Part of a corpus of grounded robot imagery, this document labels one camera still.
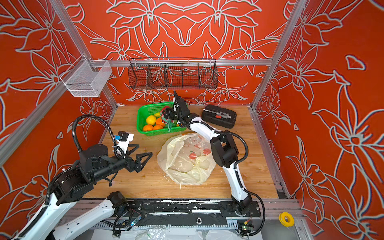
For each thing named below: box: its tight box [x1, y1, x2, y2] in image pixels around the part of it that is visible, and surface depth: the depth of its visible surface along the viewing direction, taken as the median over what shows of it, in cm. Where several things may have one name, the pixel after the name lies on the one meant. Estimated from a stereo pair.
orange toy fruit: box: [143, 124, 154, 132], surface depth 100 cm
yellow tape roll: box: [278, 212, 295, 227], surface depth 71 cm
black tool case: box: [201, 104, 237, 129], surface depth 106 cm
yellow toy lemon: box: [146, 115, 157, 126], surface depth 106 cm
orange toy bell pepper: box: [156, 117, 166, 127], surface depth 105 cm
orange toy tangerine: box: [152, 125, 164, 131], surface depth 101 cm
